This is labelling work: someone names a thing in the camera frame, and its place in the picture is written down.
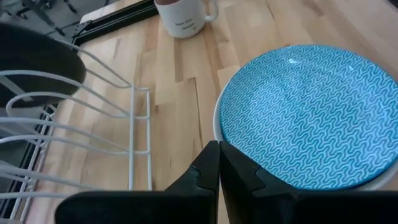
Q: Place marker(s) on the dark round plate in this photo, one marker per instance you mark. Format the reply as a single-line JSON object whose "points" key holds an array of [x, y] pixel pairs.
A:
{"points": [[37, 56]]}

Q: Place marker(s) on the blue patterned plate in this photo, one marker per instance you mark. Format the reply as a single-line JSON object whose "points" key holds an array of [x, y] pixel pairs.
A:
{"points": [[311, 109]]}

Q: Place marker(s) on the white mug with text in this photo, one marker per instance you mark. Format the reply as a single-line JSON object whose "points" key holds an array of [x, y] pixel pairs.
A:
{"points": [[183, 15]]}

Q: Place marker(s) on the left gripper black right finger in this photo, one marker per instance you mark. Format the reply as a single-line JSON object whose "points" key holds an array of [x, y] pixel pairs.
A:
{"points": [[295, 208]]}

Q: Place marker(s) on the black wheeled chair base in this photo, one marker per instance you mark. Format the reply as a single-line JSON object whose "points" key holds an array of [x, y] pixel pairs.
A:
{"points": [[40, 14]]}

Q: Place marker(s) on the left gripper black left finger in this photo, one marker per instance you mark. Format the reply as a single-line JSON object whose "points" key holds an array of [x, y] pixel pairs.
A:
{"points": [[140, 208]]}

